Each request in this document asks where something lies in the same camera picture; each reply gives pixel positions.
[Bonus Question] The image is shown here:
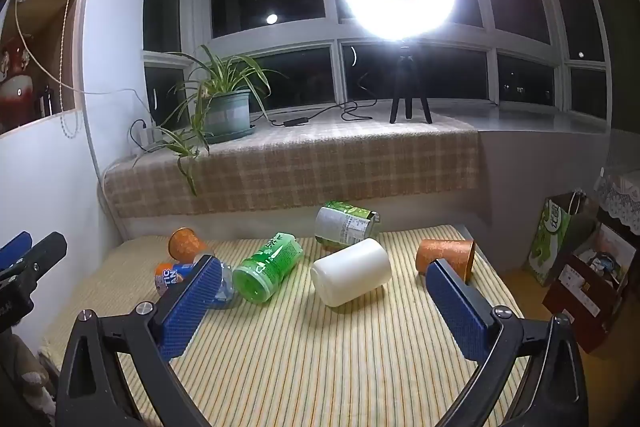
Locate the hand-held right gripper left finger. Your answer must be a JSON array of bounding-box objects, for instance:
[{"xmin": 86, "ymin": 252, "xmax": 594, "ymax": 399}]
[{"xmin": 56, "ymin": 254, "xmax": 223, "ymax": 427}]

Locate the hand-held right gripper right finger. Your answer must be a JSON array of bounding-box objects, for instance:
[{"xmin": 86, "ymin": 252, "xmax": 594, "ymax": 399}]
[{"xmin": 426, "ymin": 259, "xmax": 590, "ymax": 427}]

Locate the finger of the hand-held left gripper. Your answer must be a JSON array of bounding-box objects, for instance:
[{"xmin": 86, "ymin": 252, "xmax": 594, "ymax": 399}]
[
  {"xmin": 0, "ymin": 232, "xmax": 34, "ymax": 269},
  {"xmin": 0, "ymin": 232, "xmax": 68, "ymax": 282}
]

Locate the white cup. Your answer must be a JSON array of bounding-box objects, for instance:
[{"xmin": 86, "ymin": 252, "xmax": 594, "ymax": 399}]
[{"xmin": 310, "ymin": 238, "xmax": 392, "ymax": 307}]

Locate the small orange cup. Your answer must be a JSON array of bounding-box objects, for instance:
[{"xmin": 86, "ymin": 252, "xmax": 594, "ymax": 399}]
[{"xmin": 167, "ymin": 227, "xmax": 209, "ymax": 264}]

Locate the large orange cup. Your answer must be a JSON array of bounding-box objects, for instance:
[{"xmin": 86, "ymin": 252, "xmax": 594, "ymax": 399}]
[{"xmin": 415, "ymin": 238, "xmax": 475, "ymax": 285}]

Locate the clear bottle orange blue label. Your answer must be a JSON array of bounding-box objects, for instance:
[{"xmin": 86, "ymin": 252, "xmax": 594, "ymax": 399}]
[{"xmin": 154, "ymin": 259, "xmax": 239, "ymax": 310}]

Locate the green tea bottle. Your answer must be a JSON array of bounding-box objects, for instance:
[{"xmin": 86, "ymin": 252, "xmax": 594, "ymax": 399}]
[{"xmin": 232, "ymin": 232, "xmax": 304, "ymax": 304}]

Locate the brown plush toy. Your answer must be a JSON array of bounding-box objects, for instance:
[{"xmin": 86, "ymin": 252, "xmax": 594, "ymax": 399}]
[{"xmin": 10, "ymin": 337, "xmax": 57, "ymax": 427}]

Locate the green paper bag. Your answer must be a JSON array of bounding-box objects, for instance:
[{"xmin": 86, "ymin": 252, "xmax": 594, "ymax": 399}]
[{"xmin": 522, "ymin": 191, "xmax": 599, "ymax": 288}]

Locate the brown cardboard box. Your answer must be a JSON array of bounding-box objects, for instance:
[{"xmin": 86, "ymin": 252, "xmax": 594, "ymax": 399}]
[{"xmin": 542, "ymin": 222, "xmax": 640, "ymax": 355}]

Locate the striped yellow mat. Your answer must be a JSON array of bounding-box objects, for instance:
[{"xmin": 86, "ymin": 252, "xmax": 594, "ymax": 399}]
[{"xmin": 42, "ymin": 224, "xmax": 526, "ymax": 427}]

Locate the green labelled can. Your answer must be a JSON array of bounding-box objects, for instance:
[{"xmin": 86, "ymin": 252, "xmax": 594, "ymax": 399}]
[{"xmin": 314, "ymin": 201, "xmax": 381, "ymax": 251}]

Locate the white power adapter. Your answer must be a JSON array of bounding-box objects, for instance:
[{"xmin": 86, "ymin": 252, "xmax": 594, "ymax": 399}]
[{"xmin": 137, "ymin": 121, "xmax": 162, "ymax": 148}]

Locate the green plant saucer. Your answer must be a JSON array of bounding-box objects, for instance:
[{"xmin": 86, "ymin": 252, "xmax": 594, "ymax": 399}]
[{"xmin": 201, "ymin": 123, "xmax": 258, "ymax": 146}]

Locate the red figurine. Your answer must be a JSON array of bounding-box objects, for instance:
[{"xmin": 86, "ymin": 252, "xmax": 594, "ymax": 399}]
[{"xmin": 0, "ymin": 34, "xmax": 37, "ymax": 134}]

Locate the checked beige cloth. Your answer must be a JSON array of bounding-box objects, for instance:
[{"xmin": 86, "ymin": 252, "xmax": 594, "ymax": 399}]
[{"xmin": 102, "ymin": 112, "xmax": 481, "ymax": 222}]

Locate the potted spider plant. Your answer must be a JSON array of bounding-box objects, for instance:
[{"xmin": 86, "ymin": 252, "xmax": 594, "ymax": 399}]
[{"xmin": 132, "ymin": 44, "xmax": 289, "ymax": 198}]

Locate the white lace cloth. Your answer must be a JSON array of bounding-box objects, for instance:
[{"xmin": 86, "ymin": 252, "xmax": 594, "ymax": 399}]
[{"xmin": 594, "ymin": 167, "xmax": 640, "ymax": 236}]

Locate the wooden shelf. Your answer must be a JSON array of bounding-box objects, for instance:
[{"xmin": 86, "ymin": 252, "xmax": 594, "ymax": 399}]
[{"xmin": 0, "ymin": 0, "xmax": 110, "ymax": 138}]

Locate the black tripod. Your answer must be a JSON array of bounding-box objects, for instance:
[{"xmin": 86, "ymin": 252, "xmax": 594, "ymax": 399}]
[{"xmin": 389, "ymin": 41, "xmax": 433, "ymax": 125}]

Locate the white cord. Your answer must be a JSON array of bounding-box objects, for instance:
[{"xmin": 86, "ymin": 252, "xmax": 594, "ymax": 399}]
[{"xmin": 14, "ymin": 0, "xmax": 151, "ymax": 128}]

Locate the beaded pull chain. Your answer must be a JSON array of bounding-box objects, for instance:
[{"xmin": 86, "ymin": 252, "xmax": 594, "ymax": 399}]
[{"xmin": 52, "ymin": 0, "xmax": 108, "ymax": 138}]

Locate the black cable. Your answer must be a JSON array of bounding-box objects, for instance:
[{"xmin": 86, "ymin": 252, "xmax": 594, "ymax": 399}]
[{"xmin": 269, "ymin": 98, "xmax": 382, "ymax": 128}]

